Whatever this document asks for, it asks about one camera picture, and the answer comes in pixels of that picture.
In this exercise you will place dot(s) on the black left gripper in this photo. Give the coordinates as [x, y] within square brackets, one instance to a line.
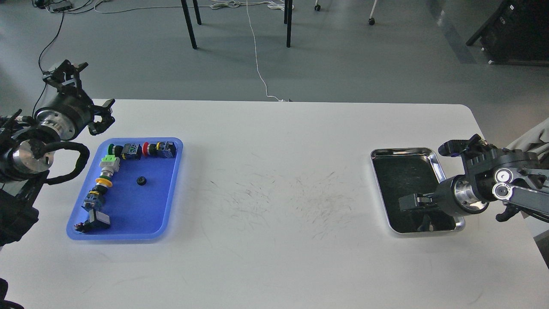
[69, 112]

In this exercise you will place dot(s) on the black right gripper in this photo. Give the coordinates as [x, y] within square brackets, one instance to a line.
[453, 196]

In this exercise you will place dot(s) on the small black gear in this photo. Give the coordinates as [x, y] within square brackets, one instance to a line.
[141, 180]

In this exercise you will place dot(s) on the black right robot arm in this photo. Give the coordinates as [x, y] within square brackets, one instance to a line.
[512, 176]

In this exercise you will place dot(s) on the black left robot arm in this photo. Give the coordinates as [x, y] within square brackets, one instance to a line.
[28, 144]

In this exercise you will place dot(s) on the silver metal tray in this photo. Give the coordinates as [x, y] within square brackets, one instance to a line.
[404, 171]

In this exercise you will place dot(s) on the white green push button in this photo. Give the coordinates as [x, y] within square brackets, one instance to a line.
[109, 165]

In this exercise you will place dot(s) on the black power strip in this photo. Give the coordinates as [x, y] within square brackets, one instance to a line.
[53, 5]

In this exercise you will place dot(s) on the blue plastic tray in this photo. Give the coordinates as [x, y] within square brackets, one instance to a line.
[136, 212]

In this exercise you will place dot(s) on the black square push button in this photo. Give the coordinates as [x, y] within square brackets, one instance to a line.
[96, 220]

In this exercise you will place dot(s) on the black table leg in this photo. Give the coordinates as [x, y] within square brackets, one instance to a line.
[288, 8]
[186, 10]

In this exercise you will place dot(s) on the black cabinet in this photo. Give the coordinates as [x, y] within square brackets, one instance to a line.
[517, 33]

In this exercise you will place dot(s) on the black table leg right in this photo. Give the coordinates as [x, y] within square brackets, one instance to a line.
[288, 8]

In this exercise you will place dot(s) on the green push button switch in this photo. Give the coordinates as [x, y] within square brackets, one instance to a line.
[129, 151]

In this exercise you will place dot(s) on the yellow push button switch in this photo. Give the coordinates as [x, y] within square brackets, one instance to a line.
[95, 199]

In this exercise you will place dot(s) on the red push button switch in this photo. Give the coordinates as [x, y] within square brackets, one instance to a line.
[163, 149]

